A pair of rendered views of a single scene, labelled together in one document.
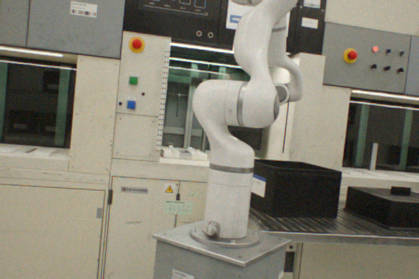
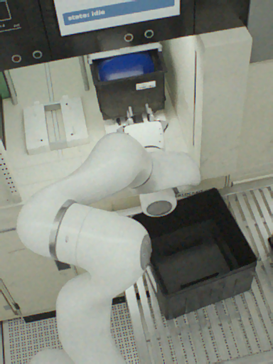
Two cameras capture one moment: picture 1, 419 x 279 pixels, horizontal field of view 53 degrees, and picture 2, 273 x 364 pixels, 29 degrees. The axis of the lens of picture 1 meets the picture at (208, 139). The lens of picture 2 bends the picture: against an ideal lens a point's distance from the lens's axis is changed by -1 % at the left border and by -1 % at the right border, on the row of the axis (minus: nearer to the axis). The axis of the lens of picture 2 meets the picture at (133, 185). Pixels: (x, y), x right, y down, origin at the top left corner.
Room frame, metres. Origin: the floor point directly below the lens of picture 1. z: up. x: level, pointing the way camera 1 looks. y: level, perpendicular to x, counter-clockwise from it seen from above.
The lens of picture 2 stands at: (0.81, -0.25, 2.23)
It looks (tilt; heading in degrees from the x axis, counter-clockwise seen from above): 53 degrees down; 6
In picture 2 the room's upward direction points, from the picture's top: 7 degrees counter-clockwise
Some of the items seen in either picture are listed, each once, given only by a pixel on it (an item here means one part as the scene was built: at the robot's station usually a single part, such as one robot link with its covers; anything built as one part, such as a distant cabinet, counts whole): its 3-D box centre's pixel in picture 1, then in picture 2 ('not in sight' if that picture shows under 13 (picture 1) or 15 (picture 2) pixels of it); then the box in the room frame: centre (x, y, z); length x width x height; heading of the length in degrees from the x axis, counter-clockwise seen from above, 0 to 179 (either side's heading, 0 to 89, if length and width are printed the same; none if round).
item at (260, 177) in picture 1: (288, 186); (191, 252); (1.60, -0.32, 0.85); 0.28 x 0.28 x 0.17; 20
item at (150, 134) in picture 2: not in sight; (145, 143); (1.73, -0.21, 1.19); 0.11 x 0.10 x 0.07; 9
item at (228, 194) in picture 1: (227, 203); not in sight; (1.13, -0.07, 0.85); 0.19 x 0.19 x 0.18
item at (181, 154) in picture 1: (182, 152); (55, 124); (2.10, 0.12, 0.89); 0.22 x 0.21 x 0.04; 12
